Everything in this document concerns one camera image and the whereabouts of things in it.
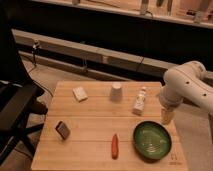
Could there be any white ceramic cup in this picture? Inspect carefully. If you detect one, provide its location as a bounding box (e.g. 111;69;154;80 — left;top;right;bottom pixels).
110;82;122;102

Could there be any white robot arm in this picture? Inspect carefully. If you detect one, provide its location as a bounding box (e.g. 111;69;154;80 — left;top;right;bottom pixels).
159;61;213;125

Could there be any green ceramic bowl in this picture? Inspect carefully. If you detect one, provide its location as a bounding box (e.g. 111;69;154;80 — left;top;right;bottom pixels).
133;121;172;160

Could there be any white plastic bottle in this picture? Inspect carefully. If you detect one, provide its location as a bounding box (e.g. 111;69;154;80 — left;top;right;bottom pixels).
132;87;146;115

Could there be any orange carrot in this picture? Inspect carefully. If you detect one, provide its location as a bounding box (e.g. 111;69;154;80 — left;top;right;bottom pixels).
111;134;119;159

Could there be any brown sponge block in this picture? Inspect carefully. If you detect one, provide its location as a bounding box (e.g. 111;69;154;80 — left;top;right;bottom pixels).
55;121;70;140

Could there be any black office chair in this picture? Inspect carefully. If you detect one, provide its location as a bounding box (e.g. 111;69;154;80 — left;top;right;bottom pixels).
0;9;48;165

